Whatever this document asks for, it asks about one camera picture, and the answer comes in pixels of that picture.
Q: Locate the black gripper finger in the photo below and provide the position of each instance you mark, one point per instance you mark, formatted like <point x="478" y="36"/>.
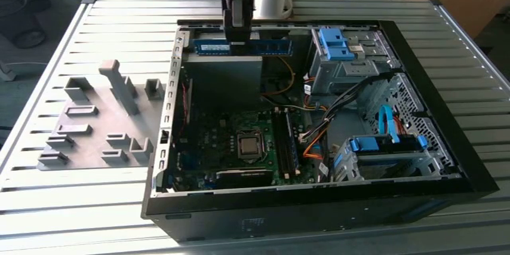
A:
<point x="239" y="34"/>

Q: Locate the grey power supply unit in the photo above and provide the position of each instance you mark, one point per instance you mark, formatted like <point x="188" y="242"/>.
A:
<point x="223" y="79"/>

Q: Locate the blue plastic drive carrier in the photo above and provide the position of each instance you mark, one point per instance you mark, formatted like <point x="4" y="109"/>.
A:
<point x="333" y="44"/>

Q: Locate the grey metal drive cage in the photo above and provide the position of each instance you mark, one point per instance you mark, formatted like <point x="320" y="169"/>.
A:
<point x="349" y="71"/>

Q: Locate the green motherboard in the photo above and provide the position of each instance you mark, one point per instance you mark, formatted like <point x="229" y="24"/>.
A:
<point x="211" y="135"/>

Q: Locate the CPU with silver top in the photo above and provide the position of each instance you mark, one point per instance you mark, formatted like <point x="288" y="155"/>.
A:
<point x="251" y="146"/>

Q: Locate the grey parts rack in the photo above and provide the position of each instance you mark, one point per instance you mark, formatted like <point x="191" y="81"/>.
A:
<point x="102" y="108"/>

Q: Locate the black graphics card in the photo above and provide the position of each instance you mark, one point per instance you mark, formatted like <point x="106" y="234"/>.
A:
<point x="243" y="177"/>

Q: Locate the perforated metal chassis panel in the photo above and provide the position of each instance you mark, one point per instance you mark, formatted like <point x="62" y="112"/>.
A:
<point x="410" y="99"/>

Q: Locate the hard disk in blue carrier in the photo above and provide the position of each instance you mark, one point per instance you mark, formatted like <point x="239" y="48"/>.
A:
<point x="370" y="146"/>

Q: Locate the black wheeled chair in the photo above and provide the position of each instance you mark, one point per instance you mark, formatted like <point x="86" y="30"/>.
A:
<point x="29" y="38"/>

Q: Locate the grey metal disk bay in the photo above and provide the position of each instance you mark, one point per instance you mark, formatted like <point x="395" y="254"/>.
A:
<point x="398" y="161"/>

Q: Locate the white floor stand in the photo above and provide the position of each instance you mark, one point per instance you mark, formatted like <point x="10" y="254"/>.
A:
<point x="8" y="73"/>

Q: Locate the black PC case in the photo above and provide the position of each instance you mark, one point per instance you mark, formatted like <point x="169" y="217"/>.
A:
<point x="279" y="216"/>

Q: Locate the CPU socket metal frame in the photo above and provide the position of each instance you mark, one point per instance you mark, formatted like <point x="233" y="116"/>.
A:
<point x="239" y="144"/>

